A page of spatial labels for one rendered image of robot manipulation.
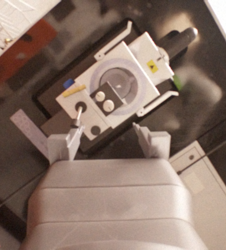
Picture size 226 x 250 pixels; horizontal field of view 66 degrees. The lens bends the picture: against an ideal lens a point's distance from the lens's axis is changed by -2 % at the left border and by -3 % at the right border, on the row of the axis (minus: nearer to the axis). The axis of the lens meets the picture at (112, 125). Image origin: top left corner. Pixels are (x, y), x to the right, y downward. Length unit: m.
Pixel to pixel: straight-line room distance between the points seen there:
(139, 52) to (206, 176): 0.34
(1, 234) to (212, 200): 0.56
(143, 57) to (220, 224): 0.49
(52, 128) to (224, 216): 0.50
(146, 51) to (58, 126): 0.20
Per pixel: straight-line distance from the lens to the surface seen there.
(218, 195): 0.55
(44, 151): 0.43
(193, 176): 0.49
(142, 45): 0.31
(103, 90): 0.27
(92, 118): 0.28
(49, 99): 0.40
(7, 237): 0.61
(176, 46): 0.33
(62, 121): 0.33
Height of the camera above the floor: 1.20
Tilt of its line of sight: 8 degrees down
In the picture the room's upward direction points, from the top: 54 degrees clockwise
